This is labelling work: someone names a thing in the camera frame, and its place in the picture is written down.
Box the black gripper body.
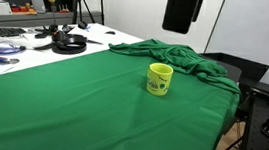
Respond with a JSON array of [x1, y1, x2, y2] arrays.
[[161, 0, 206, 37]]

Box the yellow printed mug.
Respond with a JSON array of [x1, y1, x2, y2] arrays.
[[143, 61, 175, 98]]

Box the crumpled green cloth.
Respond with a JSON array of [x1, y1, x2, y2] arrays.
[[104, 33, 246, 95]]

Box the black computer mouse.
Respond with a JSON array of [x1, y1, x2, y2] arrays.
[[105, 30, 117, 37]]

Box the thin black pole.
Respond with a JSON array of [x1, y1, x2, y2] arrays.
[[94, 0, 108, 27]]

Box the black chair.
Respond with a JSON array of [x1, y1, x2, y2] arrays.
[[196, 50, 269, 88]]

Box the small blue object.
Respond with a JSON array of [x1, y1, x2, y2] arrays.
[[80, 23, 92, 32]]

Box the small black object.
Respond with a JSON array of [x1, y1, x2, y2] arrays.
[[77, 20, 90, 31]]

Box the yellow ball microphone stand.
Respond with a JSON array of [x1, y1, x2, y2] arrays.
[[33, 0, 80, 44]]

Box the flat green table cloth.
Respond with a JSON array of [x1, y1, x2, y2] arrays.
[[0, 37, 245, 150]]

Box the orange small items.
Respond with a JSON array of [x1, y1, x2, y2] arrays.
[[9, 2, 38, 16]]

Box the black keyboard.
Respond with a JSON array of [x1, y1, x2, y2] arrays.
[[0, 26, 29, 40]]

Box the black coiled cable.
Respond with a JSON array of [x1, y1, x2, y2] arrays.
[[50, 30, 89, 58]]

